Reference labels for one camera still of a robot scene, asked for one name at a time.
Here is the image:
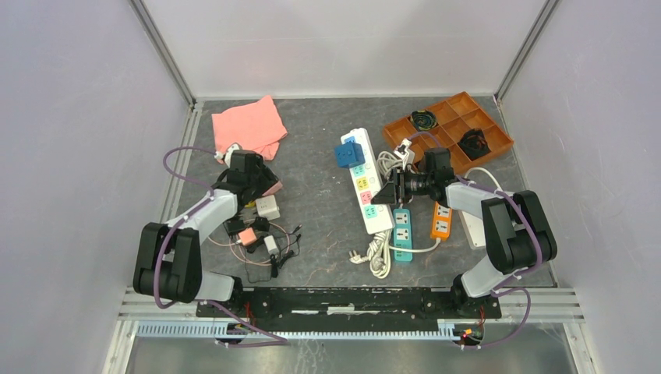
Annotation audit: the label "green black coiled strap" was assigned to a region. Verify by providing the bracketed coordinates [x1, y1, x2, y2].
[409, 109, 439, 133]

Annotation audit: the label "white usb charger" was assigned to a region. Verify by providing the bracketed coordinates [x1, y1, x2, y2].
[263, 235, 280, 256]

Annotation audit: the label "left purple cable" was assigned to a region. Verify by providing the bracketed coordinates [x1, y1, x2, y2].
[152, 146, 290, 349]

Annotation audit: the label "teal power strip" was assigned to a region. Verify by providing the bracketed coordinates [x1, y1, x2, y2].
[392, 208, 413, 263]

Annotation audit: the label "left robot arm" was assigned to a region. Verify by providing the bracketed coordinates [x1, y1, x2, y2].
[133, 150, 279, 318]

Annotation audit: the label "small pink charger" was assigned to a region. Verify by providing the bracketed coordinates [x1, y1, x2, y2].
[237, 228, 258, 247]

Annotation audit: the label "pink cube socket adapter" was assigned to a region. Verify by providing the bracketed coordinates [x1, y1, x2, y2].
[264, 181, 283, 196]

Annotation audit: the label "white long power strip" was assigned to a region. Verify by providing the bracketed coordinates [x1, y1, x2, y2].
[340, 128, 395, 280]

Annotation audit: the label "orange divided tray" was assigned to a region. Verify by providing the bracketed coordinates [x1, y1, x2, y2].
[382, 92, 514, 173]

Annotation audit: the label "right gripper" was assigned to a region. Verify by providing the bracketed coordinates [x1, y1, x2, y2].
[372, 168, 434, 206]

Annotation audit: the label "pink cloth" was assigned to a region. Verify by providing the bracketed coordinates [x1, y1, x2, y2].
[211, 95, 288, 161]

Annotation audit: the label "white printed plug adapter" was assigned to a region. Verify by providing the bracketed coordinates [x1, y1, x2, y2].
[255, 195, 281, 221]

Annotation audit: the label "black power adapter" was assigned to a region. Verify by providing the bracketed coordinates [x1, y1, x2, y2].
[223, 217, 270, 237]

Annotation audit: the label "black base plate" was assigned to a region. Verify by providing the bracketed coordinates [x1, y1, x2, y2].
[222, 287, 502, 333]

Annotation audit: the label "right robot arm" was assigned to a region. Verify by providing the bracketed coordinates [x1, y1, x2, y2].
[373, 147, 557, 318]

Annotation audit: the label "black thin cables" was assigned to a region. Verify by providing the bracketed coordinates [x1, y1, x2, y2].
[209, 217, 303, 284]

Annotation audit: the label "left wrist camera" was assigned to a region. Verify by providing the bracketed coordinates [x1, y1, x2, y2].
[214, 143, 242, 168]

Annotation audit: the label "white small power strip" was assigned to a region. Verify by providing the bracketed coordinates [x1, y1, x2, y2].
[459, 210, 486, 250]

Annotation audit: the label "blue cube socket adapter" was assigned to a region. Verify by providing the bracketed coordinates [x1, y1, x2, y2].
[334, 141, 366, 169]

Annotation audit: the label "orange power strip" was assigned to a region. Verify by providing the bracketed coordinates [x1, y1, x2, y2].
[430, 202, 453, 241]

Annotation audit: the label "white bundled teal-strip cable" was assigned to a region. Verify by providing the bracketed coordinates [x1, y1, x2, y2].
[392, 237, 441, 256]

